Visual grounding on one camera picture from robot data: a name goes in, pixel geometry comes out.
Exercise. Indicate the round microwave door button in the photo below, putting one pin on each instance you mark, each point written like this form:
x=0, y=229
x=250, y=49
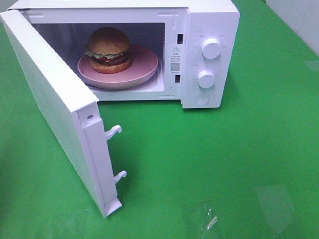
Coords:
x=202, y=99

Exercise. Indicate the pink plate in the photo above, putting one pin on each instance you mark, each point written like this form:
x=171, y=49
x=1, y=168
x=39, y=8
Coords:
x=142, y=67

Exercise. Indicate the white microwave door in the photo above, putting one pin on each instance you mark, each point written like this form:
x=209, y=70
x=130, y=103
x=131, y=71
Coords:
x=70, y=108

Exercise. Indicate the burger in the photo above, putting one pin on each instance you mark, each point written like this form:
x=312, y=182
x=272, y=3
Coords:
x=108, y=50

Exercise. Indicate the lower white microwave knob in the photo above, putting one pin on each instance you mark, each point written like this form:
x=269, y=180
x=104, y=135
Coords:
x=206, y=79

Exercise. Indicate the white microwave knob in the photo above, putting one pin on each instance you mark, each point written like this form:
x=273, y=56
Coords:
x=211, y=48
x=206, y=79

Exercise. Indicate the white microwave oven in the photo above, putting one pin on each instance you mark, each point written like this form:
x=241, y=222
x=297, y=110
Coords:
x=172, y=29

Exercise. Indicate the upper white microwave knob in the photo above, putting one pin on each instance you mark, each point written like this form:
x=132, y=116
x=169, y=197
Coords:
x=211, y=48

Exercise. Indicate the green table cloth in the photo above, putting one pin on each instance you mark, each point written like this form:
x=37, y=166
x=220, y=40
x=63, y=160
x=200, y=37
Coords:
x=246, y=170

